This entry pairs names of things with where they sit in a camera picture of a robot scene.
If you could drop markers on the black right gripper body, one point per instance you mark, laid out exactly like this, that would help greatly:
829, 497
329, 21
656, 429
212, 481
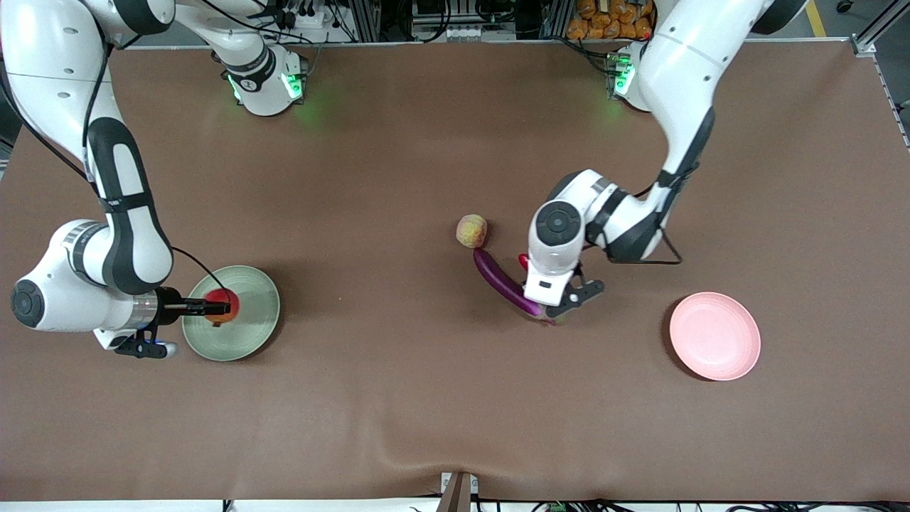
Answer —
171, 307

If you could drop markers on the red pomegranate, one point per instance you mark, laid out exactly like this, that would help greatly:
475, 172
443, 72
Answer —
233, 297

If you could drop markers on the yellow-pink peach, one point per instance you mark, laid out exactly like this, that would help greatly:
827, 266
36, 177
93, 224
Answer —
471, 231

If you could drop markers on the long purple eggplant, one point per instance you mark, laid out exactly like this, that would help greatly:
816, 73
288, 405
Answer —
498, 281

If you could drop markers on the red pepper with green stem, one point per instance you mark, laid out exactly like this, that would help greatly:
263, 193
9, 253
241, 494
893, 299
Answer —
523, 261

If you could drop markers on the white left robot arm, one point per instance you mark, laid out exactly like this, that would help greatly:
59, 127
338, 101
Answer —
675, 71

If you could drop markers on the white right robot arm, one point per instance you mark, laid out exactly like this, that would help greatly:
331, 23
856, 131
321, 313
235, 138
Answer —
128, 213

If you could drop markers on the pale green round plate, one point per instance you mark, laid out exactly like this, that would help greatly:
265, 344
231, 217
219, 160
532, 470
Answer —
245, 334

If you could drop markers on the brown table mat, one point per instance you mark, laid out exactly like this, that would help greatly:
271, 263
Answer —
455, 178

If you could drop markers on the power strip with black plugs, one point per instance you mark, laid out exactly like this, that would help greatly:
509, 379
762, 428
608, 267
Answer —
313, 18

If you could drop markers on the white power strip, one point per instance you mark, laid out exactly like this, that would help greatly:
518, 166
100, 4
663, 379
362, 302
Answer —
469, 32

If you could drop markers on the orange net bag of fruit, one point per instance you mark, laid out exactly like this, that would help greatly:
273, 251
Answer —
604, 25

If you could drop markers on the pink round plate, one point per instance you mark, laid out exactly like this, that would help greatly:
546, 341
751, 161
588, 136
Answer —
714, 336

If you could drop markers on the aluminium corner profile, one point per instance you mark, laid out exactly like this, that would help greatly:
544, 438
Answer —
874, 28

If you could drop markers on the aluminium frame post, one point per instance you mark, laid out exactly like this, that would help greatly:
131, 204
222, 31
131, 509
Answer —
366, 21

